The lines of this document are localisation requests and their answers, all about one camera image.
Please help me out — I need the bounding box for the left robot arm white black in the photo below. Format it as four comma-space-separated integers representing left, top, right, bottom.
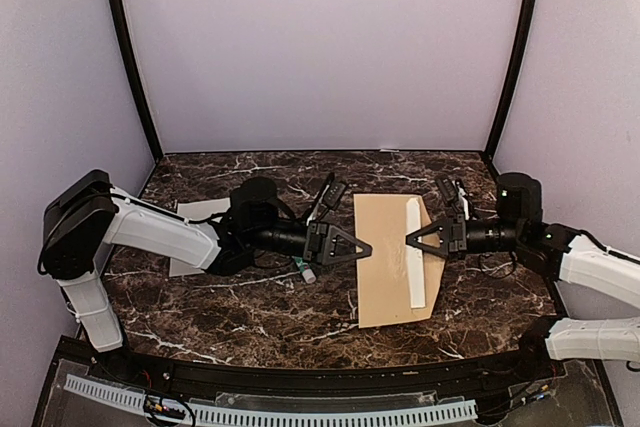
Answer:
37, 170, 372, 383

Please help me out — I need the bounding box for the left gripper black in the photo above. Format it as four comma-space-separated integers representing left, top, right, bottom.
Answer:
248, 220, 373, 267

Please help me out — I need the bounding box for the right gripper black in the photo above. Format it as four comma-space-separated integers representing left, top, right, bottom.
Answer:
406, 211, 524, 260

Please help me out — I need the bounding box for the cream decorated letter paper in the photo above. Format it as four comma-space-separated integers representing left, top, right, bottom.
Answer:
405, 197, 426, 309

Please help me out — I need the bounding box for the grey paper sheet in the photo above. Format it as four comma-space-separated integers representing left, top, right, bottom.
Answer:
169, 197, 230, 277

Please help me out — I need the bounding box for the white slotted cable duct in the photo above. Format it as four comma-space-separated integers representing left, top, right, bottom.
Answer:
64, 374, 478, 426

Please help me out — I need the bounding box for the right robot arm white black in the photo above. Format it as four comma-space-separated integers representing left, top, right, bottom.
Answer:
405, 172, 639, 381

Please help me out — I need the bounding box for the black frame post left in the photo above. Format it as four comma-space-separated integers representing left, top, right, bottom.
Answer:
108, 0, 164, 163

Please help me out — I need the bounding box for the black front table rail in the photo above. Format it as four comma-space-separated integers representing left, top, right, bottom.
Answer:
59, 331, 566, 398

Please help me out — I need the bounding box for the brown paper envelope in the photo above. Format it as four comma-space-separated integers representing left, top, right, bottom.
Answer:
353, 194, 445, 329

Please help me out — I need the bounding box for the green white glue stick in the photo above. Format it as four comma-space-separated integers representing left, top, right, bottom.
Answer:
293, 257, 317, 284

